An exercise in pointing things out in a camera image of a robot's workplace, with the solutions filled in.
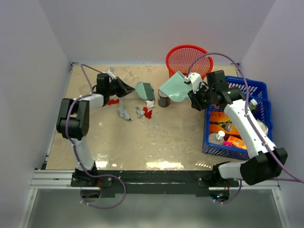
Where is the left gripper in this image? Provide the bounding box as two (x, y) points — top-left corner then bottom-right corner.
(106, 76), (134, 98)

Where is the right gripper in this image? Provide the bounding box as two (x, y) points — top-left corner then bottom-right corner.
(188, 83), (216, 111)

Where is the teal hand brush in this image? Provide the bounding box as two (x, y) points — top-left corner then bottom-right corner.
(135, 82), (155, 101)

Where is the teal dustpan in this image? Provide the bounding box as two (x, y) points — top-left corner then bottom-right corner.
(159, 71), (192, 103)

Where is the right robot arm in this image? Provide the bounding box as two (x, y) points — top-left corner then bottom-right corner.
(184, 70), (288, 187)

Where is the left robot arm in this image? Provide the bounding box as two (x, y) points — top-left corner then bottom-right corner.
(56, 72), (135, 186)

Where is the red scrap left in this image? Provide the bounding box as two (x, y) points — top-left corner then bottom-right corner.
(107, 99), (120, 105)

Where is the red scrap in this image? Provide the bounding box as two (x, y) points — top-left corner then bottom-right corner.
(143, 106), (152, 119)
(107, 99), (120, 105)

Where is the large grey paper scrap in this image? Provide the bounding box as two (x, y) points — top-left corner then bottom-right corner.
(117, 103), (132, 121)

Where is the small grey paper scrap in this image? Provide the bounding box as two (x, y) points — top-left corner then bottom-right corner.
(135, 107), (145, 118)

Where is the white paper scrap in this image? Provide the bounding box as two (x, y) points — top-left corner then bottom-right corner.
(145, 100), (155, 109)

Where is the orange razor package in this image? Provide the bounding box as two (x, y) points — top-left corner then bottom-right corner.
(209, 111), (239, 135)

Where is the red scrap centre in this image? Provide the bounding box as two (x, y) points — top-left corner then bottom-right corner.
(143, 106), (152, 119)

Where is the tin food can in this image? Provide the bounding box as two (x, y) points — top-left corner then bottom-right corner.
(158, 89), (171, 107)

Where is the red mesh waste basket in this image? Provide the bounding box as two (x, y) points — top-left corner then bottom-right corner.
(165, 45), (213, 79)

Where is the green drink bottle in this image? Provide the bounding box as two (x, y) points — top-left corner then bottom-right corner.
(248, 99), (258, 111)

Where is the blue plastic basket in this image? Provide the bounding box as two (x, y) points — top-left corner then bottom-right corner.
(203, 79), (276, 160)

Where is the crumpled beige bag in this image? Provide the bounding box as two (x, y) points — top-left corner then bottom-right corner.
(256, 119), (268, 135)

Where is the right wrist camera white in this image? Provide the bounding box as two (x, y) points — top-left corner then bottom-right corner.
(184, 72), (203, 94)

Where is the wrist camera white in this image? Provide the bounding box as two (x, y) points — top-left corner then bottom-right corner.
(104, 67), (116, 79)
(184, 72), (203, 94)

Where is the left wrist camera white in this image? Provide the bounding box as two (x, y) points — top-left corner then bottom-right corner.
(104, 67), (116, 79)

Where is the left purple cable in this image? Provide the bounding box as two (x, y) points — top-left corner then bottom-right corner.
(66, 63), (127, 209)

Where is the purple cable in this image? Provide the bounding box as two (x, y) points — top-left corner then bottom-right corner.
(66, 63), (127, 209)
(186, 52), (304, 205)

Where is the black base frame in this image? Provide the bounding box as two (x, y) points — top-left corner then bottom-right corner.
(71, 170), (239, 198)

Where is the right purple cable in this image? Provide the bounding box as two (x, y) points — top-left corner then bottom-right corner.
(186, 52), (304, 205)

